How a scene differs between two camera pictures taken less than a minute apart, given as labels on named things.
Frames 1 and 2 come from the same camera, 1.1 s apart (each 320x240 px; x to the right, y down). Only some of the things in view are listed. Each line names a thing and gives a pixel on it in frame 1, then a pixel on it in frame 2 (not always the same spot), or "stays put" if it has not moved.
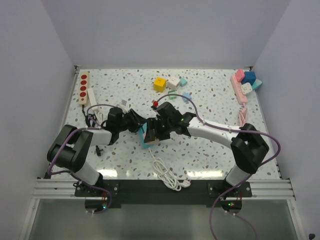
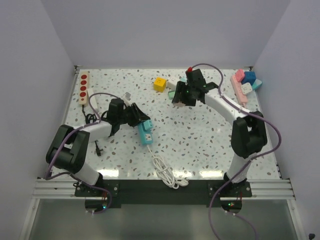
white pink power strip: x=241 y=98 stays put
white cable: x=99 y=116 -> x=94 y=111
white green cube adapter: x=172 y=92 stays put
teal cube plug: x=183 y=82 stays put
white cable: x=167 y=175 stays put
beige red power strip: x=83 y=87 stays put
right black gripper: x=153 y=123 -> x=181 y=87
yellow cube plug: x=159 y=84 stays put
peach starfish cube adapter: x=155 y=141 -> x=180 y=104
